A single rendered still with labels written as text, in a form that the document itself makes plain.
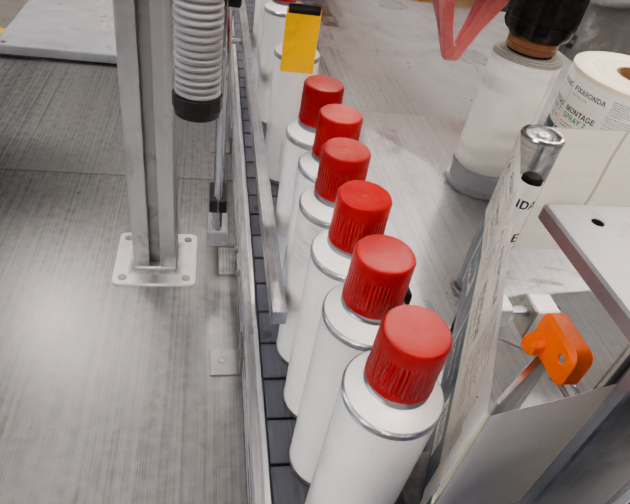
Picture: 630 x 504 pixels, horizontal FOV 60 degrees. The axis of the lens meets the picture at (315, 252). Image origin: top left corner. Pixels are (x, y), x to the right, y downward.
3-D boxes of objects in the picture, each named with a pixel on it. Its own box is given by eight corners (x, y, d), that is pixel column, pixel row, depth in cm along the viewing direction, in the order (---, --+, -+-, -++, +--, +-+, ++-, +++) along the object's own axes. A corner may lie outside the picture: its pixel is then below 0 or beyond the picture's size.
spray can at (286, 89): (303, 187, 69) (331, 20, 56) (262, 185, 68) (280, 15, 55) (299, 165, 73) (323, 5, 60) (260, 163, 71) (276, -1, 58)
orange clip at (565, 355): (577, 389, 24) (600, 358, 23) (538, 390, 24) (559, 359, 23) (547, 338, 27) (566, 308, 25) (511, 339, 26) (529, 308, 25)
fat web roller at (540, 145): (498, 304, 57) (580, 148, 45) (458, 304, 56) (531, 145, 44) (482, 275, 61) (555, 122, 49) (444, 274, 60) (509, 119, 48)
